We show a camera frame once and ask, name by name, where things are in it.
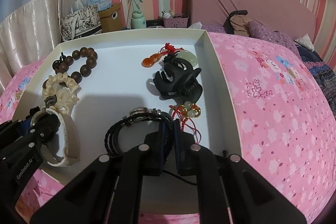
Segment white band wrist watch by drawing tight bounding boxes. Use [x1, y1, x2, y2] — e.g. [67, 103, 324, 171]
[30, 108, 80, 167]

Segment cream satin scrunchie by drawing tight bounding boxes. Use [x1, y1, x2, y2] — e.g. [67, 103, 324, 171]
[42, 73, 81, 115]

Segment brown wooden bead bracelet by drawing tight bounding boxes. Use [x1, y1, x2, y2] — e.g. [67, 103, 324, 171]
[42, 47, 99, 89]

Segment black leather cord bracelet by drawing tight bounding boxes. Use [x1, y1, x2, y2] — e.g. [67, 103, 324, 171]
[105, 106, 227, 187]

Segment red string jade bead charm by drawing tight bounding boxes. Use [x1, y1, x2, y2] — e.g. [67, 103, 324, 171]
[169, 101, 202, 144]

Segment orange gourd pendant red knot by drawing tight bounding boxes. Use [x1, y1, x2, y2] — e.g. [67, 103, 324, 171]
[141, 43, 183, 68]

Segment black plastic hair claw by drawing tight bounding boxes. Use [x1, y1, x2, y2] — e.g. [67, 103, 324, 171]
[153, 57, 203, 103]

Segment jade pendant black cord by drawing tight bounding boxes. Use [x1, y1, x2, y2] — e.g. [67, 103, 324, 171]
[162, 50, 197, 67]

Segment white shallow cardboard box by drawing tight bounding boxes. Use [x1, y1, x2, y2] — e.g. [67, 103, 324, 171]
[14, 28, 241, 184]

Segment pink floral bedspread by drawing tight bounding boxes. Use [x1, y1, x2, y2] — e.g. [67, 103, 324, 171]
[1, 38, 335, 223]

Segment cream satin curtain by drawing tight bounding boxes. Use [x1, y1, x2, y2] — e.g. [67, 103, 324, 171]
[1, 0, 85, 92]

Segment black white floral tote bag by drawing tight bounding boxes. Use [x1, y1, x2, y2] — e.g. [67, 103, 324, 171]
[60, 5, 102, 42]

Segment brown cardboard box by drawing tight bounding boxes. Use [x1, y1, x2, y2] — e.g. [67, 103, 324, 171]
[99, 3, 123, 33]

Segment light blue paper bag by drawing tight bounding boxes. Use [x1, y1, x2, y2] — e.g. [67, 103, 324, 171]
[87, 0, 113, 12]

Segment green water bottle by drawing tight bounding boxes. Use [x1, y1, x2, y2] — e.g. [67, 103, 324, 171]
[131, 11, 146, 30]

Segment dark blue patterned blanket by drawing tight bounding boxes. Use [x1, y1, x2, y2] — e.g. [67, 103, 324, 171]
[297, 45, 336, 115]

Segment pink plastic basket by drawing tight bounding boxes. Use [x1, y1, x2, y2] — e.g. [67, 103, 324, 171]
[163, 16, 189, 28]

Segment purple dotted pillow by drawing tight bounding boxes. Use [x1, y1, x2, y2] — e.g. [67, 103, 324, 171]
[204, 21, 301, 59]

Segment black beige bag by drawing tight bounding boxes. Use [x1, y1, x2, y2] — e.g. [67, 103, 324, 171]
[223, 10, 252, 37]

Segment white tissue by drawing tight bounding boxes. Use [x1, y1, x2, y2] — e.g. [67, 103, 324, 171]
[189, 22, 203, 30]

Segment pink padded headboard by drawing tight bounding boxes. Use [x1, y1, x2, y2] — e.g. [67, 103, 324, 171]
[190, 0, 315, 39]

